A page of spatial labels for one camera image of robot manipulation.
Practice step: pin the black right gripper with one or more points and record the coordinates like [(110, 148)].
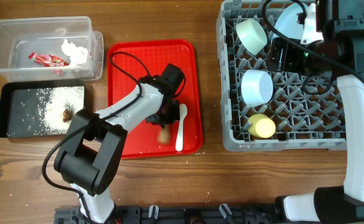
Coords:
[(288, 62)]

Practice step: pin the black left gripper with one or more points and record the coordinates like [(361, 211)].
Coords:
[(173, 118)]

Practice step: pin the white plastic spoon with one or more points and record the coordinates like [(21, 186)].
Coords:
[(180, 134)]

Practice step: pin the large light blue plate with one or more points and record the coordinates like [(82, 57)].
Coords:
[(287, 22)]

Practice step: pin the green bowl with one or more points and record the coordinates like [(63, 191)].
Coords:
[(251, 35)]

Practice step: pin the small light blue plate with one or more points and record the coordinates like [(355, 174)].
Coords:
[(256, 87)]

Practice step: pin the yellow plastic cup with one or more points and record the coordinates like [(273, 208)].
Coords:
[(261, 126)]

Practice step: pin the brown food scrap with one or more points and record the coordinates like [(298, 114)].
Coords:
[(67, 115)]

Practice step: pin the white napkin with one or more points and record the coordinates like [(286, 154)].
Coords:
[(78, 55)]

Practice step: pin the pile of white rice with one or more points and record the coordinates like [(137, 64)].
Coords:
[(38, 111)]

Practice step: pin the red snack wrapper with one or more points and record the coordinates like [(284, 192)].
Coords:
[(48, 60)]

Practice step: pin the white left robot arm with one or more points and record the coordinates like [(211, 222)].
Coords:
[(89, 155)]

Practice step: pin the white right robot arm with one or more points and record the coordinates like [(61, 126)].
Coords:
[(343, 55)]

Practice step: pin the grey dishwasher rack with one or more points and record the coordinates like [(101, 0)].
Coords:
[(302, 121)]

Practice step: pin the black waste tray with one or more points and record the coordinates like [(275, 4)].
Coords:
[(9, 88)]

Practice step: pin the clear plastic waste bin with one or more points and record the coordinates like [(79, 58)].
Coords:
[(45, 35)]

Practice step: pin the red serving tray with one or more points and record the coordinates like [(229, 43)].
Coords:
[(155, 55)]

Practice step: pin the black mounting rail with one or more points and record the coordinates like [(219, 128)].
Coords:
[(262, 213)]

